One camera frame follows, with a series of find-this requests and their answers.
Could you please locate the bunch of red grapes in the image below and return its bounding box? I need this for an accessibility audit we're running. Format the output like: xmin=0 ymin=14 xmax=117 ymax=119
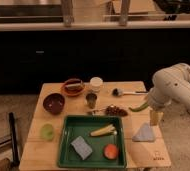
xmin=105 ymin=106 xmax=128 ymax=117

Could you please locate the wooden gripper finger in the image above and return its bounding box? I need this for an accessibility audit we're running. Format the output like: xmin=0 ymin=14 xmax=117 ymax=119
xmin=150 ymin=110 xmax=163 ymax=126

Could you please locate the brown block on plate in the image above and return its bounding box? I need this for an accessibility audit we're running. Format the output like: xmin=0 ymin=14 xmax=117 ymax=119
xmin=65 ymin=83 xmax=82 ymax=91

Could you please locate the green plastic tray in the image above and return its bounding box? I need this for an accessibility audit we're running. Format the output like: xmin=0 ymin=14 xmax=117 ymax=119
xmin=57 ymin=115 xmax=127 ymax=169

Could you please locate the dark red bowl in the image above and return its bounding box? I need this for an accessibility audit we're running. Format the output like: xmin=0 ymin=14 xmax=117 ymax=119
xmin=43 ymin=93 xmax=65 ymax=115

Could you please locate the small green cup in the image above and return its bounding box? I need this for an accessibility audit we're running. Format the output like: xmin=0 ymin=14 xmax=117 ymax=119
xmin=40 ymin=124 xmax=54 ymax=141

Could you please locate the white cup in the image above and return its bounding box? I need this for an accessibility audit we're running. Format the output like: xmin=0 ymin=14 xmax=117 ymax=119
xmin=89 ymin=77 xmax=103 ymax=92

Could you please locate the grey sponge block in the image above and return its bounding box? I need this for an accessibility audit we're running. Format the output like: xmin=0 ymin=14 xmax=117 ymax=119
xmin=71 ymin=136 xmax=93 ymax=160

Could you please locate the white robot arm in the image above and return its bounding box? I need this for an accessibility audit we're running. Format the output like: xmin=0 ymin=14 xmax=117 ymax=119
xmin=146 ymin=63 xmax=190 ymax=113

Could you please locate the metal spoon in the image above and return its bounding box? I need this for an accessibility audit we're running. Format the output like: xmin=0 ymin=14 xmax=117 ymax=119
xmin=87 ymin=107 xmax=107 ymax=115

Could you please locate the green pepper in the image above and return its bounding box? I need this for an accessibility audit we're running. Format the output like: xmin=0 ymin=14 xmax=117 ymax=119
xmin=129 ymin=102 xmax=149 ymax=112

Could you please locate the orange round fruit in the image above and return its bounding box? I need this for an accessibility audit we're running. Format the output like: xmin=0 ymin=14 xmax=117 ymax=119
xmin=104 ymin=144 xmax=119 ymax=160

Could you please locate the black pole at left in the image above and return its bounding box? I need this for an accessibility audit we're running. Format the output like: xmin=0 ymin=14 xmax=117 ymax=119
xmin=9 ymin=112 xmax=20 ymax=166

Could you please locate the grey triangular cloth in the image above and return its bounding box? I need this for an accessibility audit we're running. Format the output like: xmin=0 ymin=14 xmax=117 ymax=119
xmin=132 ymin=123 xmax=156 ymax=142

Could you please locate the yellow corn cob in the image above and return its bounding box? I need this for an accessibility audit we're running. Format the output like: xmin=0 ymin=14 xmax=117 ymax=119
xmin=90 ymin=124 xmax=115 ymax=137

